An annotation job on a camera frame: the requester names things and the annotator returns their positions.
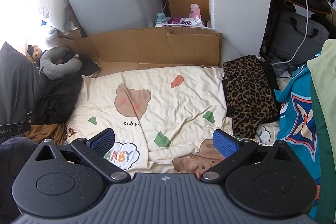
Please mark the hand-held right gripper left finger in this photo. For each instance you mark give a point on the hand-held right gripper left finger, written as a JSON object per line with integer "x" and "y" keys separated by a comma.
{"x": 101, "y": 141}

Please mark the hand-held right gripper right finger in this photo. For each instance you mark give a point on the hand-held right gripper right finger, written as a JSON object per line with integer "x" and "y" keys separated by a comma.
{"x": 225, "y": 144}

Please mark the brown garment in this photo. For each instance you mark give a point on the brown garment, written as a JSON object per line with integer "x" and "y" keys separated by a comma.
{"x": 44, "y": 132}

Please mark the grey garment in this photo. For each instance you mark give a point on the grey garment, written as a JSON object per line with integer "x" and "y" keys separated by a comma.
{"x": 15, "y": 82}

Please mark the leopard print garment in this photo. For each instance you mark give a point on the leopard print garment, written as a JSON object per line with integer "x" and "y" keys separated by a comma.
{"x": 249, "y": 95}

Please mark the black crumpled garment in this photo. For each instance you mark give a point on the black crumpled garment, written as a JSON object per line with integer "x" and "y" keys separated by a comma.
{"x": 57, "y": 98}

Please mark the cream bear print blanket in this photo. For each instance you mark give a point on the cream bear print blanket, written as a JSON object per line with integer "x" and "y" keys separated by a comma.
{"x": 170, "y": 108}

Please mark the teal printed blanket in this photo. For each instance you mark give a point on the teal printed blanket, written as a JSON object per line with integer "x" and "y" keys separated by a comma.
{"x": 296, "y": 108}

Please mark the small brown doll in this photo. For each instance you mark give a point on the small brown doll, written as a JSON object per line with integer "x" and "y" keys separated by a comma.
{"x": 35, "y": 52}

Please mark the grey neck pillow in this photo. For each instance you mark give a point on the grey neck pillow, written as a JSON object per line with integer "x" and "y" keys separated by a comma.
{"x": 71, "y": 64}

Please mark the flat brown cardboard sheet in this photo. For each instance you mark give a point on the flat brown cardboard sheet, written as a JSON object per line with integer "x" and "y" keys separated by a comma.
{"x": 157, "y": 48}

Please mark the light green cloth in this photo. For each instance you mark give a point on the light green cloth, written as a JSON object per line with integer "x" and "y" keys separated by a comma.
{"x": 324, "y": 69}

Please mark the grey bag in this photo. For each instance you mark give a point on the grey bag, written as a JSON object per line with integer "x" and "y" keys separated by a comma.
{"x": 296, "y": 40}

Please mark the white pillow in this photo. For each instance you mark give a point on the white pillow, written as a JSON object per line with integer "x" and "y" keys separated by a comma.
{"x": 44, "y": 3}

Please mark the purple white wipes packet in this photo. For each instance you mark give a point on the purple white wipes packet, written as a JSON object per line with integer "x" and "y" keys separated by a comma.
{"x": 183, "y": 21}

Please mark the light blue bottle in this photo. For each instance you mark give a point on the light blue bottle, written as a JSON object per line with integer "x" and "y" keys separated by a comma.
{"x": 160, "y": 18}

